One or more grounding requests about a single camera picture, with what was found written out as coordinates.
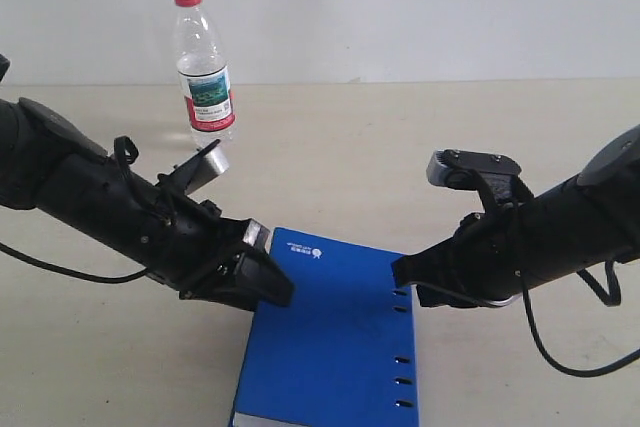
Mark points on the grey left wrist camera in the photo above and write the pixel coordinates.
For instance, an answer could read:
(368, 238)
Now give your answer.
(207, 164)

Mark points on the blue ring binder notebook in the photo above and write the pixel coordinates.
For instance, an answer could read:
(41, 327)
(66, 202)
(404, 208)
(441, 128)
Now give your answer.
(342, 354)

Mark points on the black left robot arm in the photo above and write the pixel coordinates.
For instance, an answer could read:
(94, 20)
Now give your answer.
(50, 165)

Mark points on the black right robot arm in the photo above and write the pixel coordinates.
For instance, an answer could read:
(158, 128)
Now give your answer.
(520, 240)

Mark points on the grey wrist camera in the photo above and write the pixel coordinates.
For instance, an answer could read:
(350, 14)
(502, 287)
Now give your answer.
(207, 164)
(491, 175)

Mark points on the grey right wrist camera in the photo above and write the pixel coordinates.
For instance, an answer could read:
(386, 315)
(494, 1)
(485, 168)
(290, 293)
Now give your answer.
(491, 175)

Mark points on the clear plastic water bottle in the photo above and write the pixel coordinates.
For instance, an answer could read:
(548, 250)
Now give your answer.
(203, 73)

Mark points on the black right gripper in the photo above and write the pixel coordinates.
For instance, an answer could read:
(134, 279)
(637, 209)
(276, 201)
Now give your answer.
(462, 262)

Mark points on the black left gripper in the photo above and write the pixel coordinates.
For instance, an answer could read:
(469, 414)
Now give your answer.
(204, 256)

